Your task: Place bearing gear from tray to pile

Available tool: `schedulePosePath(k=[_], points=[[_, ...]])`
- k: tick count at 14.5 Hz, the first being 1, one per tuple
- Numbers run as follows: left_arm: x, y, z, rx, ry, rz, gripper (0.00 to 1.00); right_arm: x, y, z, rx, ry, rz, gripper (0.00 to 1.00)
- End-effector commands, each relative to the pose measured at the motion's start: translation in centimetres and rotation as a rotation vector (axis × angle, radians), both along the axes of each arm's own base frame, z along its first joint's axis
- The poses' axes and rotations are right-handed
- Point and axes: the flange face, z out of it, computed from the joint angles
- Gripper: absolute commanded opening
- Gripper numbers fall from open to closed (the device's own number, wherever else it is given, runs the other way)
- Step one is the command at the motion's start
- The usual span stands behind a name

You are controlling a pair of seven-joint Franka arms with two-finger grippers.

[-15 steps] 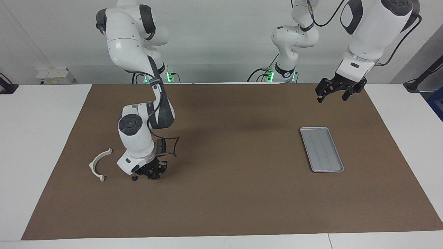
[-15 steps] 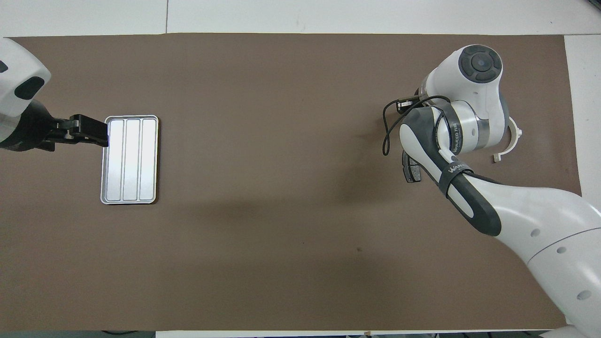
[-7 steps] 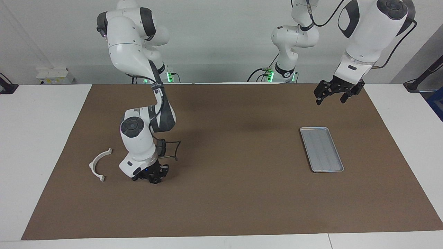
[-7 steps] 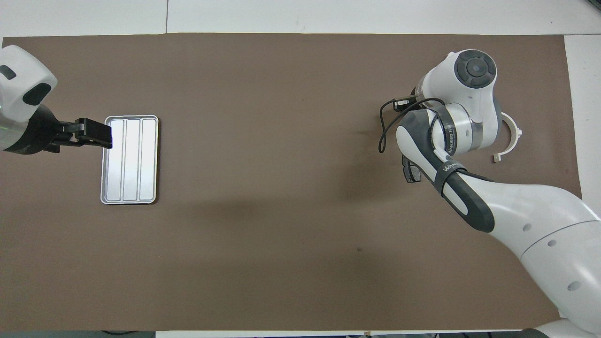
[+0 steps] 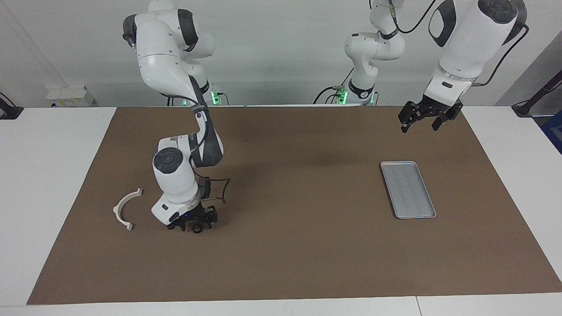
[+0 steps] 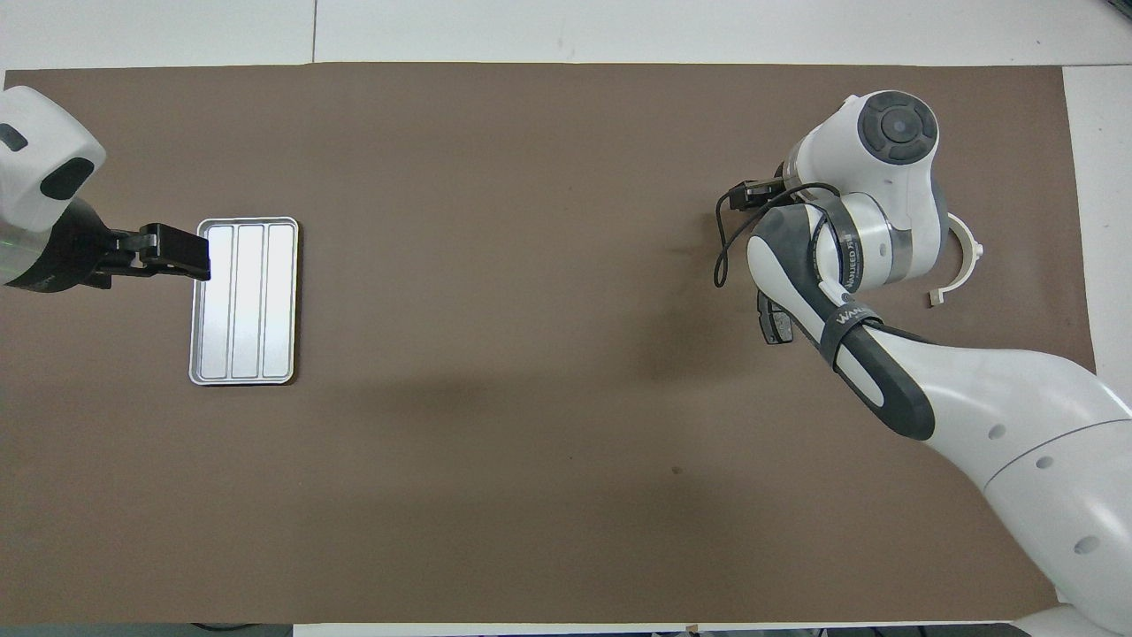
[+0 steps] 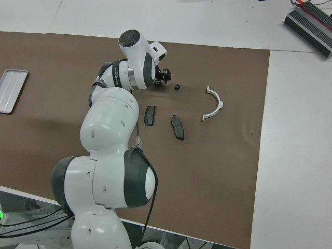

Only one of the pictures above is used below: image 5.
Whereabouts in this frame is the blue crate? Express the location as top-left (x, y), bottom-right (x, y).
top-left (541, 110), bottom-right (562, 154)

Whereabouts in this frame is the white power strip box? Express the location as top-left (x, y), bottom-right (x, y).
top-left (46, 86), bottom-right (95, 107)

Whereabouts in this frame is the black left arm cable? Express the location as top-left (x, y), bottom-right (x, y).
top-left (369, 0), bottom-right (530, 86)

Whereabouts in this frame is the white curved plastic bracket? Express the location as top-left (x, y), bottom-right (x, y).
top-left (113, 188), bottom-right (143, 231)

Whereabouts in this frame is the large brown table mat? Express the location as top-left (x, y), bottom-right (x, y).
top-left (26, 104), bottom-right (562, 305)

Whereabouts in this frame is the black angled stand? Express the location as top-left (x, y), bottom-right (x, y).
top-left (512, 70), bottom-right (562, 117)

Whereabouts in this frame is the black clamp mount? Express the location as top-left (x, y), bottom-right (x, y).
top-left (0, 92), bottom-right (23, 120)

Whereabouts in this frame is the black left base cable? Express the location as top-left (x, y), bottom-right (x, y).
top-left (313, 66), bottom-right (354, 105)

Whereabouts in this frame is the silver metal tray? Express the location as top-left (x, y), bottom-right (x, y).
top-left (380, 161), bottom-right (437, 219)

